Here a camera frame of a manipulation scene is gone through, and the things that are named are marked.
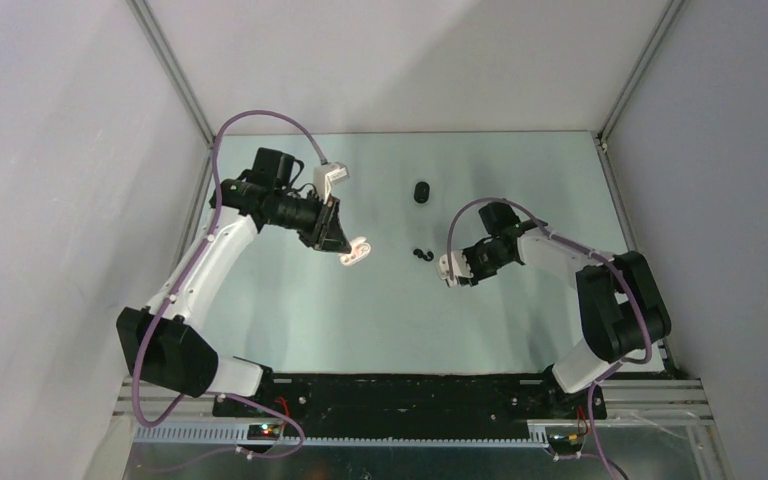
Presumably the white earbud charging case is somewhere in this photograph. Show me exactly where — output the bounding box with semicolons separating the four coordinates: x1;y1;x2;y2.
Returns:
339;236;372;267

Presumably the black earbud charging case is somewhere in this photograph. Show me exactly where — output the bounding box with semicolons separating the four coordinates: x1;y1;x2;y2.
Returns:
413;181;430;205

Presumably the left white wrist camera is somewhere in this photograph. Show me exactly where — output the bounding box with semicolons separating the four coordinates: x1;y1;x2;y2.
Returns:
313;162;349;203

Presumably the aluminium frame post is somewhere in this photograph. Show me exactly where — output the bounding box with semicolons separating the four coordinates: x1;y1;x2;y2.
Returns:
126;0;214;147
596;0;687;148

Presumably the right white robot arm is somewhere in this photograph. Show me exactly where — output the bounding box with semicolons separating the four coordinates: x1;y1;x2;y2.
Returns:
437;197;672;418

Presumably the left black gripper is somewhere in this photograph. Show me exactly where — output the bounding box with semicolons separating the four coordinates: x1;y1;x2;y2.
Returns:
266;189;350;254

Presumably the black earbud pair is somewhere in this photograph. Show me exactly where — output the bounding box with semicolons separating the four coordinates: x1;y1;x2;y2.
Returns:
412;248;435;262

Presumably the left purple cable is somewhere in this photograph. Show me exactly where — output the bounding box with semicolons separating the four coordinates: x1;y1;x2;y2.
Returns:
130;109;330;461

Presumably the left aluminium frame post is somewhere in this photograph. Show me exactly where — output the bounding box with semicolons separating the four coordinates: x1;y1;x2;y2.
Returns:
126;0;214;147

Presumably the right controller board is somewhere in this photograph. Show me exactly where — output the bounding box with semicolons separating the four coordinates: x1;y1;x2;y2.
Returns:
547;434;586;457

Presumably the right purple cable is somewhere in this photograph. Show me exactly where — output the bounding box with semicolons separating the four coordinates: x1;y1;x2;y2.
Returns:
446;197;654;480

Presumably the controller board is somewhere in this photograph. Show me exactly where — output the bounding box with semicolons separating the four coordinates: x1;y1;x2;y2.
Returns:
547;434;586;457
245;423;285;442

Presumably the right aluminium frame post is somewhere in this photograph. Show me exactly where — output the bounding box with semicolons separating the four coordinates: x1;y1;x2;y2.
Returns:
596;0;687;148

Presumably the left controller board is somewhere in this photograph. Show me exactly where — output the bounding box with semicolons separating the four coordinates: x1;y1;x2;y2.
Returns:
245;423;285;442

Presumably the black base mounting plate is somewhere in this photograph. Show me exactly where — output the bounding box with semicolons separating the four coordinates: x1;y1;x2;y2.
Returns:
214;370;607;441

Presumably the purple cable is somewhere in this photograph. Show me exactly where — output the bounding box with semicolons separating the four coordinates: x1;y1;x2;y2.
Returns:
446;197;654;480
130;109;330;461

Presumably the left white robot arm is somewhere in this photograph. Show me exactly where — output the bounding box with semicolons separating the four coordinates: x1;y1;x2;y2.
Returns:
116;148;360;417

